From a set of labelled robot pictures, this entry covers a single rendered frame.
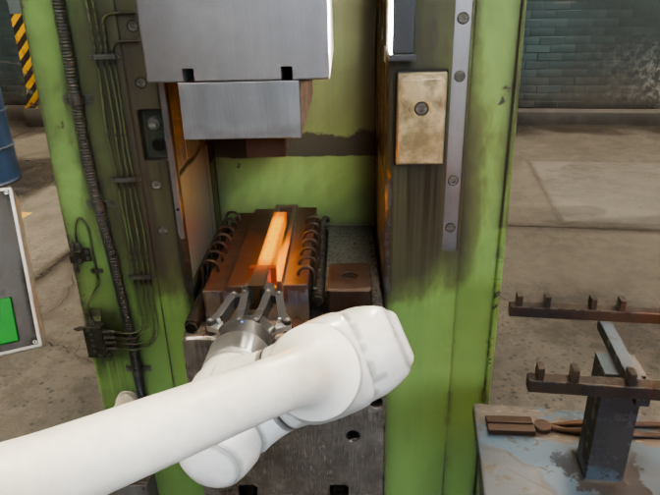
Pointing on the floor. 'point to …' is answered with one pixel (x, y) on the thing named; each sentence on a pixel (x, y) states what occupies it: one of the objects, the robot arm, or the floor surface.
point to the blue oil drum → (10, 172)
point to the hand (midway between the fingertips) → (260, 285)
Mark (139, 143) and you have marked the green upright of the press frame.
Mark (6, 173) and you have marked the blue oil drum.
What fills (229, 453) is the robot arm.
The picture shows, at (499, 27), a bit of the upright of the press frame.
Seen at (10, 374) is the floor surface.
